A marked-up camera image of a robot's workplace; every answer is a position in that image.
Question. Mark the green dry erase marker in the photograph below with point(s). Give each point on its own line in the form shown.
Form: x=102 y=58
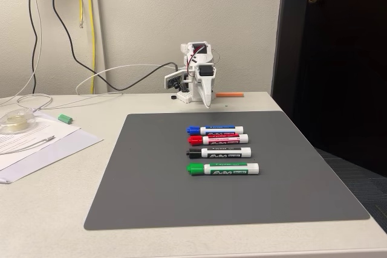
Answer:
x=229 y=169

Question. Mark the blue dry erase marker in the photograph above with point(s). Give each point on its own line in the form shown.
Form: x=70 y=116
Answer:
x=220 y=130

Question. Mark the red dry erase marker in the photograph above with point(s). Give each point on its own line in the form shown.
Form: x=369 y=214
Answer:
x=223 y=139

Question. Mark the black dry erase marker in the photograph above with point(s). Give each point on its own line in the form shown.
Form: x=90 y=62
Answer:
x=223 y=152

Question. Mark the orange stick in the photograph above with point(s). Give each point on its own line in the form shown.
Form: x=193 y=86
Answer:
x=229 y=94

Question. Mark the grey mat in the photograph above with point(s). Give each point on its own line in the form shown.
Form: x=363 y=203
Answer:
x=157 y=185

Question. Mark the dark door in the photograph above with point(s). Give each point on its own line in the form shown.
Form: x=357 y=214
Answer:
x=347 y=73

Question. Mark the small green cap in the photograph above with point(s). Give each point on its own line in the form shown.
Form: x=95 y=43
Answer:
x=65 y=118

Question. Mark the white paper stack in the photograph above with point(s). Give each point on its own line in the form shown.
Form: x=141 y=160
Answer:
x=69 y=146

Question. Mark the white printed paper sheet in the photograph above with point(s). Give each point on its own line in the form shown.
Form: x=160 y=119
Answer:
x=51 y=126

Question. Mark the clear tape dispenser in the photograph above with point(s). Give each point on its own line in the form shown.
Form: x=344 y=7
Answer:
x=15 y=123

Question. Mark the white mounted camera box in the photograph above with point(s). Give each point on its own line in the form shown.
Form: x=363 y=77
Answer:
x=170 y=77

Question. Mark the white wall conduit strip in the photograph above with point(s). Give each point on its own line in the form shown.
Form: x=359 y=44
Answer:
x=101 y=28

